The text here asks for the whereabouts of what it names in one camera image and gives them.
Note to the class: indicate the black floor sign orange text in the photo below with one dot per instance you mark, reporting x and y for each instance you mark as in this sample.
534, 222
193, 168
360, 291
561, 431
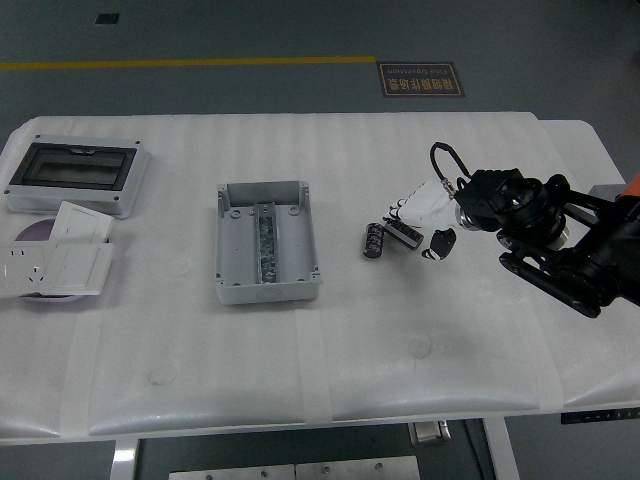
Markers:
420, 80

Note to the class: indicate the purple round disc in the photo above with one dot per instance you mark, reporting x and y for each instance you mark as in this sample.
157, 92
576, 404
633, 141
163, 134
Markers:
35, 232

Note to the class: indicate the white switch panel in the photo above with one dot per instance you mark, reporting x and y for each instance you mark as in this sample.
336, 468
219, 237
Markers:
80, 222
75, 267

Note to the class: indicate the black battery silver print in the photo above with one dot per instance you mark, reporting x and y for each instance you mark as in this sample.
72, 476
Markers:
373, 241

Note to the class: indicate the orange cone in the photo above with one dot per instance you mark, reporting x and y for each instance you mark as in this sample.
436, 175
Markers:
632, 187

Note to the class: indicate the white tape strip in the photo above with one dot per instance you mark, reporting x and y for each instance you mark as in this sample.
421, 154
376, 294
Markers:
80, 375

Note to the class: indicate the grey open junction box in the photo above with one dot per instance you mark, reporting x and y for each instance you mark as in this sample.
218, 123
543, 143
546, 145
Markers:
235, 250

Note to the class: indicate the white foam mat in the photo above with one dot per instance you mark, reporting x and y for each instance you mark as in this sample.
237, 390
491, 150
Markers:
400, 325

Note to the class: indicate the white table leg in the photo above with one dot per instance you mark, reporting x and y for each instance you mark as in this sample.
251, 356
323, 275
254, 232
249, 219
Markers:
502, 450
125, 462

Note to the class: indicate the grey box dark window lid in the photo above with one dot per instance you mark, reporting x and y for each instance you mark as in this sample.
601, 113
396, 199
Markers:
75, 170

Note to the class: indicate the metal mounting rail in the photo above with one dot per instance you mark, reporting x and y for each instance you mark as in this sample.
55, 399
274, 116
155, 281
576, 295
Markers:
266, 240

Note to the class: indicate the dark floor hatch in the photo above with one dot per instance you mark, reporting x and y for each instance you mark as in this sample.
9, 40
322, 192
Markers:
106, 19

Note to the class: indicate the dark brown smooth battery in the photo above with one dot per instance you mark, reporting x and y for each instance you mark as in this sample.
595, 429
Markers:
407, 235

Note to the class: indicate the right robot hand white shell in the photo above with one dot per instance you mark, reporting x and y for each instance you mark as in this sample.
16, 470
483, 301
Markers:
430, 205

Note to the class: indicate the black table control panel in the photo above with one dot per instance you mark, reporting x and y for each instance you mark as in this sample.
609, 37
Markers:
600, 416

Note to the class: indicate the grey metal plate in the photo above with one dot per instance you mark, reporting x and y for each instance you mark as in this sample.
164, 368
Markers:
230, 473

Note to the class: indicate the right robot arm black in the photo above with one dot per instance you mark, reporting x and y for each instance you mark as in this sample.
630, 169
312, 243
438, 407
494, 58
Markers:
530, 205

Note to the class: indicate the white socket panel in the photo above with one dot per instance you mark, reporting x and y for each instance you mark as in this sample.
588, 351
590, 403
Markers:
20, 265

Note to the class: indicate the silver metal bracket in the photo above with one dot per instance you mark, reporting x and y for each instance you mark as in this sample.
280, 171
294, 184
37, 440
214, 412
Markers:
429, 434

